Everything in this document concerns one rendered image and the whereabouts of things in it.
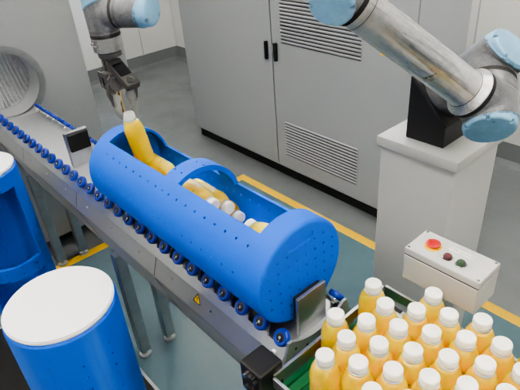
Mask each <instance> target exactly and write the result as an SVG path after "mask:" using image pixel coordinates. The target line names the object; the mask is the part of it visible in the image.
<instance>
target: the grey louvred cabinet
mask: <svg viewBox="0 0 520 390"><path fill-rule="evenodd" d="M389 1H390V2H391V3H392V4H393V5H395V6H396V7H397V8H399V9H400V10H401V11H403V12H404V13H405V14H406V15H407V16H408V17H410V18H411V19H412V20H414V21H415V22H416V23H418V24H419V25H420V26H422V27H423V28H424V29H425V30H426V31H427V32H428V33H430V34H431V35H432V36H434V37H435V38H436V39H438V40H439V41H440V42H441V43H442V44H443V45H445V46H446V47H447V48H449V49H450V50H451V51H453V52H454V53H455V54H456V55H458V56H459V55H460V54H461V53H462V52H464V51H465V49H466V44H467V34H468V28H469V22H470V13H471V7H472V1H473V0H389ZM178 3H179V9H180V18H181V24H182V29H183V38H184V44H185V50H186V59H187V64H188V70H189V75H190V85H191V90H192V95H193V105H194V111H195V115H196V121H197V125H198V126H199V127H201V131H202V135H205V136H207V137H208V138H211V139H213V140H215V141H217V142H219V143H221V144H223V145H226V146H228V147H230V148H232V149H234V150H236V151H238V152H240V153H243V154H245V155H247V156H249V157H251V158H253V159H255V160H257V161H259V162H261V163H264V164H266V165H267V166H270V167H272V168H273V169H277V170H278V171H280V172H282V173H285V174H286V175H288V176H291V177H293V178H295V179H297V180H299V181H301V182H303V183H305V184H307V185H310V186H312V187H314V188H316V189H318V190H320V191H322V192H324V193H327V194H329V195H331V196H332V197H335V198H337V199H338V200H342V201H343V202H345V203H347V204H350V205H351V206H353V207H356V208H358V209H360V210H362V211H364V212H366V213H368V214H370V215H372V216H375V217H377V212H378V188H379V175H380V163H381V146H379V145H376V144H377V135H379V134H381V133H382V132H385V131H387V130H388V129H390V128H392V127H394V126H396V125H397V124H399V123H401V122H403V121H405V120H407V119H408V111H409V95H410V86H411V77H412V75H411V74H409V73H408V72H406V71H405V70H403V69H402V68H401V67H400V66H398V65H397V64H396V63H394V62H393V61H391V60H390V59H389V58H388V57H386V56H385V55H383V54H382V53H380V52H379V51H377V50H376V49H375V48H374V47H373V46H371V45H370V44H368V43H366V42H365V41H364V40H363V39H362V38H360V37H359V36H357V35H356V34H354V33H353V32H351V31H350V30H349V29H348V28H346V27H343V26H333V25H330V26H328V25H325V24H323V23H321V22H319V21H318V20H317V19H316V18H315V17H314V16H313V15H312V13H311V11H310V9H309V6H308V0H178Z"/></svg>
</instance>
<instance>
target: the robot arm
mask: <svg viewBox="0 0 520 390"><path fill-rule="evenodd" d="M80 2H81V6H82V10H83V12H84V18H85V21H86V23H87V29H88V32H89V35H90V38H91V45H92V46H93V49H94V52H95V53H96V54H97V55H98V57H99V58H100V59H101V62H102V65H103V68H101V70H99V71H97V75H98V77H99V81H100V83H101V87H103V88H104V89H105V90H106V94H107V97H108V99H109V101H108V102H109V105H110V106H111V107H112V108H113V109H114V111H115V114H116V115H117V116H118V117H119V118H120V119H121V120H123V116H124V114H123V113H122V106H121V96H120V95H118V94H116V92H119V91H120V90H122V89H125V97H126V99H127V100H128V101H129V104H130V105H131V107H132V109H131V110H132V111H134V113H136V109H137V104H138V87H140V81H139V79H138V78H137V77H136V76H135V75H134V74H133V73H132V72H131V70H130V69H129V68H128V67H127V66H126V64H125V63H124V62H123V61H122V60H121V58H118V56H121V55H122V51H121V50H122V49H123V48H124V44H123V41H122V37H121V31H120V29H122V28H141V29H145V28H148V27H153V26H155V25H156V23H157V22H158V21H159V14H160V4H159V0H80ZM308 6H309V9H310V11H311V13H312V15H313V16H314V17H315V18H316V19H317V20H318V21H319V22H321V23H323V24H325V25H328V26H330V25H333V26H343V27H346V28H348V29H349V30H350V31H351V32H353V33H354V34H356V35H357V36H359V37H360V38H362V39H363V40H364V41H365V42H366V43H368V44H370V45H371V46H373V47H374V48H375V49H376V50H377V51H379V52H380V53H382V54H383V55H385V56H386V57H388V58H389V59H390V60H391V61H393V62H394V63H396V64H397V65H398V66H400V67H401V68H402V69H403V70H405V71H406V72H408V73H409V74H411V75H412V76H414V78H416V79H417V80H419V81H420V82H422V83H423V84H425V87H426V92H427V94H428V96H429V98H430V100H431V101H432V102H433V104H434V105H435V106H436V107H437V108H438V109H439V110H440V111H442V112H443V113H444V114H446V115H449V116H452V117H458V118H459V119H460V120H461V121H462V128H461V129H462V132H463V134H464V136H465V137H466V138H467V139H470V140H471V141H473V142H496V141H500V140H502V139H506V138H507V137H509V136H510V135H512V134H513V133H514V132H515V131H516V130H517V128H518V120H519V114H518V78H517V75H518V73H520V39H519V38H518V37H517V36H515V35H514V34H513V33H511V32H509V31H508V30H506V29H496V30H494V31H492V32H490V33H489V34H487V35H485V36H484V37H483V38H482V39H480V40H479V41H477V42H476V43H475V44H474V45H472V46H471V47H469V48H468V49H467V50H465V51H464V52H462V53H461V54H460V55H459V56H458V55H456V54H455V53H454V52H453V51H451V50H450V49H449V48H447V47H446V46H445V45H443V44H442V43H441V42H440V41H439V40H438V39H436V38H435V37H434V36H432V35H431V34H430V33H429V32H427V31H426V30H425V29H424V28H423V27H422V26H420V25H419V24H418V23H416V22H415V21H414V20H412V19H411V18H410V17H408V16H407V15H406V14H405V13H404V12H403V11H401V10H400V9H399V8H397V7H396V6H395V5H393V4H392V3H391V2H390V1H389V0H308ZM115 91H116V92H115Z"/></svg>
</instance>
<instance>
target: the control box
mask: <svg viewBox="0 0 520 390"><path fill-rule="evenodd" d="M428 239H436V240H438V241H440V242H441V246H440V247H439V248H430V247H428V246H427V245H426V241H427V240H428ZM452 247H453V248H452ZM454 249H455V250H454ZM456 250H458V251H456ZM447 252H448V253H450V254H451V255H452V256H453V258H452V259H451V260H446V259H444V258H443V254H444V253H447ZM465 255H466V256H465ZM468 255H469V256H468ZM472 256H473V257H472ZM471 257H472V258H471ZM458 259H463V260H464V261H465V262H466V265H465V266H463V267H461V266H459V265H457V264H456V262H457V260H458ZM474 259H475V260H474ZM500 265H501V263H499V262H496V261H494V260H492V259H490V258H487V257H485V256H483V255H481V254H478V253H476V252H475V251H472V250H470V249H468V248H465V247H464V246H461V245H459V244H457V243H454V242H452V241H450V240H448V239H445V238H443V237H441V236H439V235H437V234H434V233H433V232H430V231H425V232H423V233H422V234H421V235H420V236H419V237H417V238H416V239H415V240H414V241H412V242H411V243H409V244H408V245H407V246H405V254H404V262H403V270H402V277H404V278H406V279H408V280H410V281H411V282H414V283H415V284H417V285H419V286H421V287H423V288H424V289H427V288H428V287H436V288H439V289H440V290H441V291H442V293H443V297H442V298H443V299H445V300H447V301H449V302H450V303H452V304H454V305H456V306H458V307H460V308H461V309H463V310H466V311H467V312H468V313H471V314H475V313H476V312H477V311H478V310H479V309H480V308H481V307H482V306H483V305H484V303H485V302H486V301H487V300H488V299H489V298H490V297H491V296H492V295H493V294H494V288H495V285H496V282H497V277H498V270H499V269H500Z"/></svg>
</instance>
